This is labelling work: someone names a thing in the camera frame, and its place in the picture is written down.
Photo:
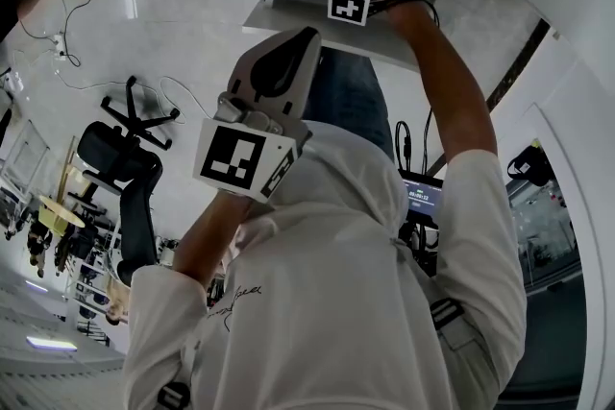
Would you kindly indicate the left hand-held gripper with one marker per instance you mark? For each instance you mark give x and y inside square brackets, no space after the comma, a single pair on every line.
[235,158]

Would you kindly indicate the person's right forearm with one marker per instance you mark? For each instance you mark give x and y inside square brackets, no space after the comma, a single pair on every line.
[447,77]

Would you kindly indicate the person's left forearm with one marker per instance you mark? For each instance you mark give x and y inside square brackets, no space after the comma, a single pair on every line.
[211,235]

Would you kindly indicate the person's blue jeans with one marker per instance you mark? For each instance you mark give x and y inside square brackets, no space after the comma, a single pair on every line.
[346,101]

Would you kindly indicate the black office chair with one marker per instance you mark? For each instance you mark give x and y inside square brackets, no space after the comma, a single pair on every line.
[110,153]

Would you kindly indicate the black display device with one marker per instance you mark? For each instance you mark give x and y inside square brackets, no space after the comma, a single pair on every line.
[423,201]

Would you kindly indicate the white power strip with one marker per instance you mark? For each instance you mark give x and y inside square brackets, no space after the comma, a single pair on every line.
[58,44]

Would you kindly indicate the person's white shirt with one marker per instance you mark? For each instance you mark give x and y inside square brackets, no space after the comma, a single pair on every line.
[327,302]

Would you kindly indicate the round wooden stool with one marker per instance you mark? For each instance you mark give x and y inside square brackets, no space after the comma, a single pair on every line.
[62,209]

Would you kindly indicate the yellow-green plastic object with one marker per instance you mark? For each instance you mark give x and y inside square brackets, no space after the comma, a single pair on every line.
[50,221]

